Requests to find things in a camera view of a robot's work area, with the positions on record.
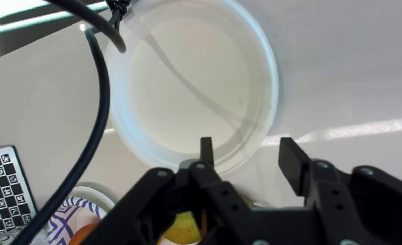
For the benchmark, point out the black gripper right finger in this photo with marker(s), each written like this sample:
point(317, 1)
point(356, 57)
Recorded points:
point(359, 208)

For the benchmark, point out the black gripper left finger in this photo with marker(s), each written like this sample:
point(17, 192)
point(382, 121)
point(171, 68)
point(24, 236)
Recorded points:
point(174, 204)

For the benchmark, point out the white disposable plate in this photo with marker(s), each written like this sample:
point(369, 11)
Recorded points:
point(192, 76)
point(106, 197)

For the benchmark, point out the patterned bowl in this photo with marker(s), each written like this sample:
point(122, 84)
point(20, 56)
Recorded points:
point(59, 222)

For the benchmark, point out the black white checkerboard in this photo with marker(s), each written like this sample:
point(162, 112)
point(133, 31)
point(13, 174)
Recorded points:
point(5, 195)

